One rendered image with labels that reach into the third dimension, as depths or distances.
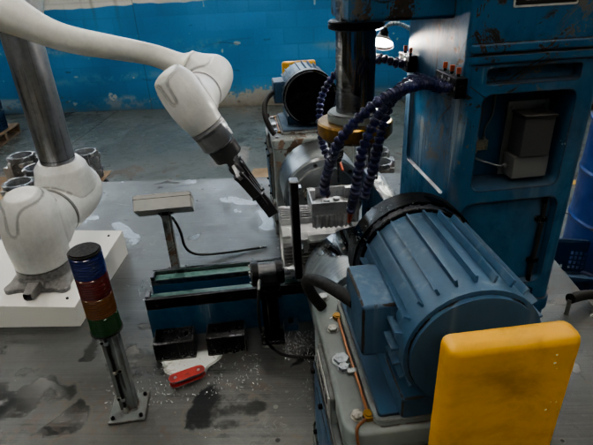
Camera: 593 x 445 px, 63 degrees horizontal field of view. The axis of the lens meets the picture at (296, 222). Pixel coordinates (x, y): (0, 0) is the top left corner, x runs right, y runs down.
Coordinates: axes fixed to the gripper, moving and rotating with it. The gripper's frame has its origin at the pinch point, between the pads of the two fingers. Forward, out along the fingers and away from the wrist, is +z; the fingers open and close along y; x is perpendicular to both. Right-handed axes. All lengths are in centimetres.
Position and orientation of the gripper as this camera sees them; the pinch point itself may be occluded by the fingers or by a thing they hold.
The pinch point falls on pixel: (266, 204)
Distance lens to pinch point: 129.1
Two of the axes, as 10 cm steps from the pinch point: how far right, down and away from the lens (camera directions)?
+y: -1.2, -4.6, 8.8
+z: 5.3, 7.2, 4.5
